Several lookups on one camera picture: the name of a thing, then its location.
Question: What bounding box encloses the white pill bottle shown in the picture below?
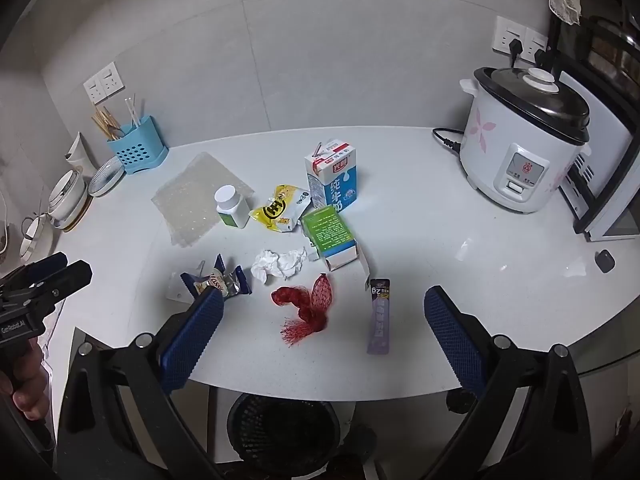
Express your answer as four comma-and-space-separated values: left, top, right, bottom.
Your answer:
214, 185, 251, 230

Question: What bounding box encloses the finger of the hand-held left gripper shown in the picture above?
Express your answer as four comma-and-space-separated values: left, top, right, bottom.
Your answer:
0, 252, 69, 294
4, 260, 94, 312

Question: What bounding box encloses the black mesh waste basket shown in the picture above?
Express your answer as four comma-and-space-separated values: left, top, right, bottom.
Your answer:
226, 392, 343, 465

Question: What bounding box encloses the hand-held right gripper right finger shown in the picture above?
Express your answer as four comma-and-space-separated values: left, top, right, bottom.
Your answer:
424, 285, 594, 480

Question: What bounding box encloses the blue and white milk carton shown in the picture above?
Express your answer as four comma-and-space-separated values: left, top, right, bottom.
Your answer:
304, 140, 360, 210

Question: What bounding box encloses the black plastic bag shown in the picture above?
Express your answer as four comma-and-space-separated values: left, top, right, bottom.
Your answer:
446, 389, 474, 414

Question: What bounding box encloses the yellow snack packet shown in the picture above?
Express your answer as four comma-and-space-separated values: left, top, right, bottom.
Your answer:
248, 185, 312, 234

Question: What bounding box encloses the black rice cooker cable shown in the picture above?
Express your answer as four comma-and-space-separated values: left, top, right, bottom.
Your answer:
432, 128, 464, 154

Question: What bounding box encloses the white bowl with dark rim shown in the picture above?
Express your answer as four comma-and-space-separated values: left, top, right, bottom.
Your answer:
19, 212, 56, 262

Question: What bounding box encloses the blue plastic utensil holder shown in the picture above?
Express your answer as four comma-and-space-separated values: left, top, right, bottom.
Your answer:
106, 115, 170, 176

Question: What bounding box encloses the red mesh net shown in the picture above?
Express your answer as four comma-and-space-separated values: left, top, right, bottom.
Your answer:
270, 272, 335, 346

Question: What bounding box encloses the blue patterned plate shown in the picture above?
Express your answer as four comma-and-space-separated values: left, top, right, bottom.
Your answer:
88, 156, 126, 198

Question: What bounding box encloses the purple sachet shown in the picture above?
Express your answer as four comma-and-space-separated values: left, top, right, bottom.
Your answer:
366, 278, 392, 356

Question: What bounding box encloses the white ceramic jug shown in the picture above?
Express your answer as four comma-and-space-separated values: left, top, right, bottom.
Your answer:
65, 132, 99, 172

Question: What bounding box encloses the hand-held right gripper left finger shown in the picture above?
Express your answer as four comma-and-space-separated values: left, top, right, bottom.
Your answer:
52, 287, 226, 480

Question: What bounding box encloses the blue candy wrapper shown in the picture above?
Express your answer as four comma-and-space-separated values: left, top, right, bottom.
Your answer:
180, 254, 251, 307

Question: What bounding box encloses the green cardboard box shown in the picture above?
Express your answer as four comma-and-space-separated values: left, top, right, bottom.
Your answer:
299, 205, 371, 272

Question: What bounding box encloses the clear bubble wrap sheet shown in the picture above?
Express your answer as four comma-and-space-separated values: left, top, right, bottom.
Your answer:
151, 152, 255, 247

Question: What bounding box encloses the white microwave oven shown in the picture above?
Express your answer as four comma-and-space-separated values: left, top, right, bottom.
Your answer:
556, 70, 640, 244

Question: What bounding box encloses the bundle of wooden chopsticks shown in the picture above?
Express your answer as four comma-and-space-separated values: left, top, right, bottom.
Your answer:
91, 105, 124, 142

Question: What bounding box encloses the white wall outlet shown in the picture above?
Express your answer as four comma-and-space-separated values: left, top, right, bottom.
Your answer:
492, 16, 526, 56
522, 27, 551, 64
82, 74, 105, 104
100, 61, 125, 95

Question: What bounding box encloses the stack of bowls and plates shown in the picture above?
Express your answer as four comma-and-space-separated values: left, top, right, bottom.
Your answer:
47, 169, 94, 232

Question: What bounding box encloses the white floral rice cooker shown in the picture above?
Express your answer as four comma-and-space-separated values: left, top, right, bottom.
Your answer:
459, 66, 594, 215

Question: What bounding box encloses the person's left hand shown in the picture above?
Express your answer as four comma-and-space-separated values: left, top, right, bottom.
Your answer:
0, 337, 53, 422

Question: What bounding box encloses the crumpled white tissue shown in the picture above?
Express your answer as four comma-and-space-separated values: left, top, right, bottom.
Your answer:
250, 247, 309, 284

